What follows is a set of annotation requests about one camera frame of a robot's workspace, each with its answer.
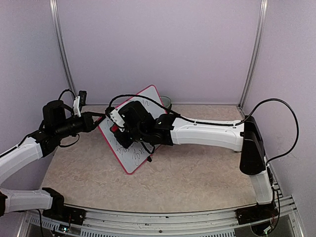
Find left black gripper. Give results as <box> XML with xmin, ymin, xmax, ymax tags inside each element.
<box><xmin>55</xmin><ymin>111</ymin><xmax>106</xmax><ymax>139</ymax></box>

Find red whiteboard eraser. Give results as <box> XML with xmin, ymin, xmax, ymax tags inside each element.
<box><xmin>110</xmin><ymin>125</ymin><xmax>119</xmax><ymax>133</ymax></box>

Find pink framed whiteboard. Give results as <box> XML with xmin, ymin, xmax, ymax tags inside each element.
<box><xmin>98</xmin><ymin>96</ymin><xmax>166</xmax><ymax>174</ymax></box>

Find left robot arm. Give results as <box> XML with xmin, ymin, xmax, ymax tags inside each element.
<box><xmin>0</xmin><ymin>97</ymin><xmax>106</xmax><ymax>220</ymax></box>

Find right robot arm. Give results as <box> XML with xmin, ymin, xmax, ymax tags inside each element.
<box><xmin>108</xmin><ymin>101</ymin><xmax>274</xmax><ymax>219</ymax></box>

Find green ceramic bowl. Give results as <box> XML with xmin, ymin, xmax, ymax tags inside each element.
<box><xmin>160</xmin><ymin>96</ymin><xmax>172</xmax><ymax>109</ymax></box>

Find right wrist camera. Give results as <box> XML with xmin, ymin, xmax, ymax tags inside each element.
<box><xmin>105</xmin><ymin>106</ymin><xmax>125</xmax><ymax>132</ymax></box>

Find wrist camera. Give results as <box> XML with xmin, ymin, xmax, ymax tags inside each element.
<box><xmin>73</xmin><ymin>90</ymin><xmax>87</xmax><ymax>117</ymax></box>
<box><xmin>105</xmin><ymin>106</ymin><xmax>125</xmax><ymax>132</ymax></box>

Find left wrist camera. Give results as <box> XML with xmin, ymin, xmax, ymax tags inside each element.
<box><xmin>73</xmin><ymin>90</ymin><xmax>87</xmax><ymax>117</ymax></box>

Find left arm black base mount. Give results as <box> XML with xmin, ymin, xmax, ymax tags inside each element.
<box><xmin>42</xmin><ymin>188</ymin><xmax>86</xmax><ymax>226</ymax></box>

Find front aluminium rail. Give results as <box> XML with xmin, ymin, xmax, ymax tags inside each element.
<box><xmin>17</xmin><ymin>196</ymin><xmax>306</xmax><ymax>237</ymax></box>

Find left aluminium frame post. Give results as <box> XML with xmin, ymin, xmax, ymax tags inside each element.
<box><xmin>49</xmin><ymin>0</ymin><xmax>77</xmax><ymax>94</ymax></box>

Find aluminium frame post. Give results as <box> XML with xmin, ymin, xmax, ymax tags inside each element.
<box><xmin>238</xmin><ymin>0</ymin><xmax>268</xmax><ymax>109</ymax></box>
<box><xmin>49</xmin><ymin>0</ymin><xmax>77</xmax><ymax>94</ymax></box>

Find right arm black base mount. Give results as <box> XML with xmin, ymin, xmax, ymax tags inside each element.
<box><xmin>235</xmin><ymin>202</ymin><xmax>279</xmax><ymax>225</ymax></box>

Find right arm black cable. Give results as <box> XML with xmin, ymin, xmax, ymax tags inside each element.
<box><xmin>108</xmin><ymin>93</ymin><xmax>299</xmax><ymax>166</ymax></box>

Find right aluminium frame post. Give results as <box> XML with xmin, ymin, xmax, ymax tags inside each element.
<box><xmin>238</xmin><ymin>0</ymin><xmax>268</xmax><ymax>109</ymax></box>

